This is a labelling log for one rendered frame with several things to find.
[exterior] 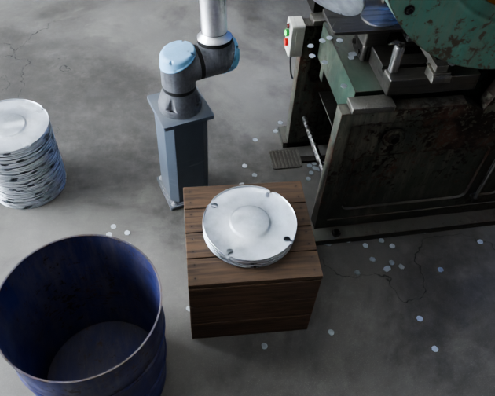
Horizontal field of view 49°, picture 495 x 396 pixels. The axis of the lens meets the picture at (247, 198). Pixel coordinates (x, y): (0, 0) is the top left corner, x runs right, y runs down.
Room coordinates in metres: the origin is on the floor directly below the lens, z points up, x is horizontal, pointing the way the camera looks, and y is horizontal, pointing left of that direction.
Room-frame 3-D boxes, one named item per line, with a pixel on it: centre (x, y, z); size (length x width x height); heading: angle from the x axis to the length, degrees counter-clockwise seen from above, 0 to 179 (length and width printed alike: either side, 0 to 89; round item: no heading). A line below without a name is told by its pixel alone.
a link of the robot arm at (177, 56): (1.46, 0.26, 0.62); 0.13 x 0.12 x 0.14; 121
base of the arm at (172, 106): (1.46, 0.26, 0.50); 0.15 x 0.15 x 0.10
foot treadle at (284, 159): (1.57, -0.37, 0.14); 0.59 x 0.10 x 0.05; 103
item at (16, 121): (1.43, 0.90, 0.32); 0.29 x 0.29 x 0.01
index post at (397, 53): (1.40, -0.42, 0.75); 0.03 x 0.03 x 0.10; 13
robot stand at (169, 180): (1.46, 0.26, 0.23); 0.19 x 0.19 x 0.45; 28
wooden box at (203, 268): (1.01, -0.01, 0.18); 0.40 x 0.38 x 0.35; 100
